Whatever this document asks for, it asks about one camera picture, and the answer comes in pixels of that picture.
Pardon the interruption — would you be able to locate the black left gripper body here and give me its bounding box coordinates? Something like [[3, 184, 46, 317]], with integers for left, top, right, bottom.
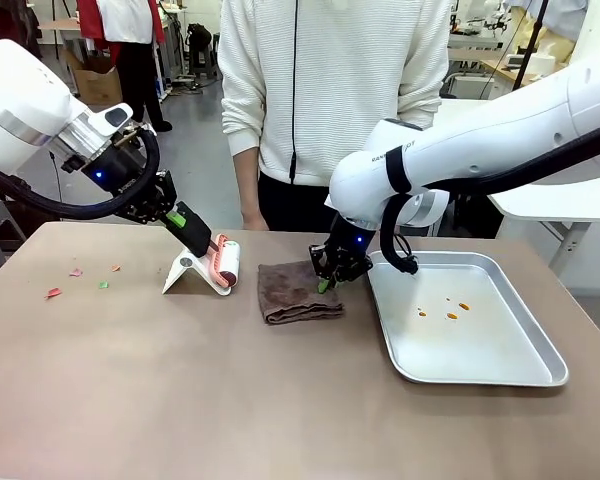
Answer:
[[81, 141, 159, 207]]

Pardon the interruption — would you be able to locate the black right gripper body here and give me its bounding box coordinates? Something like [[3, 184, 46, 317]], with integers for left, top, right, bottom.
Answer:
[[326, 213, 379, 262]]

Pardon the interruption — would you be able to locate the brown cloth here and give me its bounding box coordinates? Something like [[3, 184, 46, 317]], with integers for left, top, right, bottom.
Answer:
[[257, 259, 347, 326]]

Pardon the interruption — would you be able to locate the pink white lint roller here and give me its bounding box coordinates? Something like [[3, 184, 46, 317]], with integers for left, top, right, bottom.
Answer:
[[204, 232, 243, 291]]

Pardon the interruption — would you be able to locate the person's right forearm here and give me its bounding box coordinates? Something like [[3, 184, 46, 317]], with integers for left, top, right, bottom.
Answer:
[[232, 147, 264, 216]]

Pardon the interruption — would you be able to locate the person's right hand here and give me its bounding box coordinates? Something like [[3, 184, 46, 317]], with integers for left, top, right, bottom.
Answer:
[[240, 210, 271, 232]]

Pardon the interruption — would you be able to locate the white folding stand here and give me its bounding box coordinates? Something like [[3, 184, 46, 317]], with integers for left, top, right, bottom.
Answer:
[[161, 243, 232, 298]]

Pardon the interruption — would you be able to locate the brown cardboard box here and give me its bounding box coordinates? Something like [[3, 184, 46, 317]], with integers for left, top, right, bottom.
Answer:
[[61, 48, 124, 107]]

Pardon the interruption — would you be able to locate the person in black trousers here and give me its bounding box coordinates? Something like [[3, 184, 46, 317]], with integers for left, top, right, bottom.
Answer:
[[76, 0, 174, 134]]

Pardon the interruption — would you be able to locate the silver metal tray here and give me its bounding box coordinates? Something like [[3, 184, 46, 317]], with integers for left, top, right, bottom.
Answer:
[[366, 250, 571, 388]]

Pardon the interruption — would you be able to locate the black stool with bag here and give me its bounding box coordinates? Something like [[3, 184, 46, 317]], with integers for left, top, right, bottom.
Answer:
[[185, 22, 219, 80]]

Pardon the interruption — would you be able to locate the person in white sweater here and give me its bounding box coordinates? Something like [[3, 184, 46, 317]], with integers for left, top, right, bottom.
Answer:
[[216, 0, 452, 234]]

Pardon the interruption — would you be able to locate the large white table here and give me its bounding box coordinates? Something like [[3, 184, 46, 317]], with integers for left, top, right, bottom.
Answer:
[[436, 97, 600, 281]]

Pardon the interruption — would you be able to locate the wooden workbench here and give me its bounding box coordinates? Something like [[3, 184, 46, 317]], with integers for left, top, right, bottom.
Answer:
[[479, 55, 567, 95]]

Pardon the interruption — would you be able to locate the black stand pole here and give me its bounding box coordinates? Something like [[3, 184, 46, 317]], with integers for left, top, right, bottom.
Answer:
[[508, 0, 552, 92]]

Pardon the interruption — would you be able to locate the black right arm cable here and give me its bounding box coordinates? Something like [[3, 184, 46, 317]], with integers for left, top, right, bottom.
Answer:
[[378, 118, 600, 275]]

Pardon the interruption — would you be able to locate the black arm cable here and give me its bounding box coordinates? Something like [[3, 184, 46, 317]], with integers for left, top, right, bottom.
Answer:
[[0, 125, 162, 222], [378, 118, 600, 275]]

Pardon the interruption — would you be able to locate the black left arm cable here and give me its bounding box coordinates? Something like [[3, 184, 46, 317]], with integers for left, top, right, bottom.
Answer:
[[0, 125, 162, 222]]

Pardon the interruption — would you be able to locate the black cord on sweater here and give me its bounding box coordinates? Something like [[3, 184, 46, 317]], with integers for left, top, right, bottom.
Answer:
[[288, 0, 301, 183]]

